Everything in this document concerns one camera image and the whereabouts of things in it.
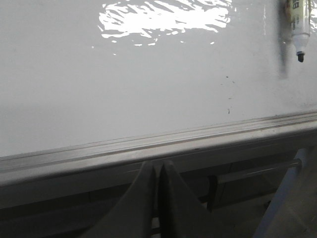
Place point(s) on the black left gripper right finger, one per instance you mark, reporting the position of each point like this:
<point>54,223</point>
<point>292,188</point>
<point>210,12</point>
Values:
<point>181,214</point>

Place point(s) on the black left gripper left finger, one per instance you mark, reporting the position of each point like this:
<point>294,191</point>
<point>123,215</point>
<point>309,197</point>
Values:
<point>131,217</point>

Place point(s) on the white dry-erase marker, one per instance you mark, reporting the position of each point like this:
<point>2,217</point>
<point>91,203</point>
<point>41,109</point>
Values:
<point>298,13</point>

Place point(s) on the dark cabinet panel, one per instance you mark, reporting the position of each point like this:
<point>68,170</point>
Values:
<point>244,185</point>

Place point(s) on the white support post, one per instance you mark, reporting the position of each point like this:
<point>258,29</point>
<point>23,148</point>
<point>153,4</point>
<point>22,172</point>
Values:
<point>292,212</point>

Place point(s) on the white whiteboard with metal frame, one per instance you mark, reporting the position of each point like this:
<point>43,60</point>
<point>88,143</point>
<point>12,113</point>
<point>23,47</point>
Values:
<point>89,84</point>

